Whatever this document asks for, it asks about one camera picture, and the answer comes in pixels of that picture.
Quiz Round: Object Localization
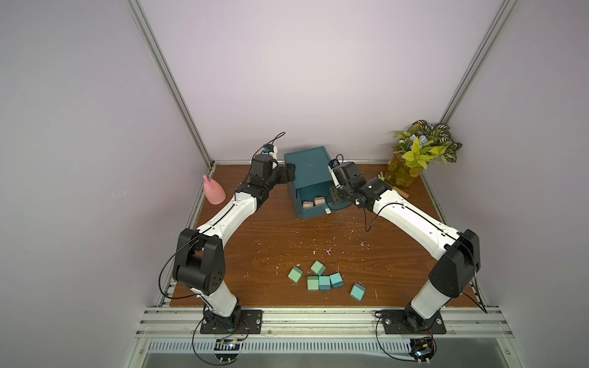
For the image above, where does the electronics board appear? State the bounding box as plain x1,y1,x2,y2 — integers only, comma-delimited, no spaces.
213,339,242,366
409,337,437,365

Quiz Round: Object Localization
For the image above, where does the teal plug far right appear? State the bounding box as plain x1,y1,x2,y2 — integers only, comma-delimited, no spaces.
350,282,366,302

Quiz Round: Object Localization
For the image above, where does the teal drawer cabinet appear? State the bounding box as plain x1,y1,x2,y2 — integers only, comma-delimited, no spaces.
284,147,350,219

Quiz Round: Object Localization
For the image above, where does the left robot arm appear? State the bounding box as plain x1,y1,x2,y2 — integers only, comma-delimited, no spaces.
172,153,296,331

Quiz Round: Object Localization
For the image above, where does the artificial plant in vase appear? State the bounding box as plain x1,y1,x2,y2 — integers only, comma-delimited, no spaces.
385,120,463,188

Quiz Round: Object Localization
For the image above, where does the teal plug bottom right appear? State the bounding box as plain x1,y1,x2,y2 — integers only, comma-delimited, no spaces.
329,273,345,289

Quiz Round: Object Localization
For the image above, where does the green plug bottom left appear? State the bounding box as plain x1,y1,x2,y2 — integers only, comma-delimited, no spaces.
307,276,319,291

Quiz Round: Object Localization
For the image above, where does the green toy rake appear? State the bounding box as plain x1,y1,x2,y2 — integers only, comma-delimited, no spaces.
378,173,410,199

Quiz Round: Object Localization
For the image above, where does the green plug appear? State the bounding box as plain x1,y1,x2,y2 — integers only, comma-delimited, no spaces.
311,261,327,276
288,266,304,284
307,276,319,291

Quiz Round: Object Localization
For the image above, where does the right electronics board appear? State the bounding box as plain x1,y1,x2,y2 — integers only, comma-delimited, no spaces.
409,337,437,365

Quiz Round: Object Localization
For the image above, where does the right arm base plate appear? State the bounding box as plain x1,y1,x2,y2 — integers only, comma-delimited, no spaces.
375,309,447,335

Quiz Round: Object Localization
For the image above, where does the teal plug bottom middle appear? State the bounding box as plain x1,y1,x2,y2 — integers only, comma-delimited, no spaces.
318,275,331,291

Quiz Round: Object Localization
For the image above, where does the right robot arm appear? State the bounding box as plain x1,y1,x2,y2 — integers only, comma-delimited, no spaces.
328,159,480,332

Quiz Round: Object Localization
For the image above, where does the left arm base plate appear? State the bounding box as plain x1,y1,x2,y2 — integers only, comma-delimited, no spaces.
199,308,263,335

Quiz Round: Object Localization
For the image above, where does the aluminium front rail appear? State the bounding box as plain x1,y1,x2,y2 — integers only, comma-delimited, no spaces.
135,307,513,338

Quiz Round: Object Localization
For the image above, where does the green plug upper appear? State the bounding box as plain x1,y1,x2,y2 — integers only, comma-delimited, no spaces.
311,261,327,276

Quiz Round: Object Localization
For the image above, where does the pink spray bottle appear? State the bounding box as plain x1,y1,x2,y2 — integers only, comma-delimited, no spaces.
203,175,226,205

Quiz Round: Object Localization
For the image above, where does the teal plug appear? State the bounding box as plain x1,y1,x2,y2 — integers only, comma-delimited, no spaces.
318,275,331,291
350,282,366,302
329,273,345,289

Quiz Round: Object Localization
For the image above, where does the left electronics board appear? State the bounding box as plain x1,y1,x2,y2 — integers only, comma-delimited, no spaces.
213,339,242,366

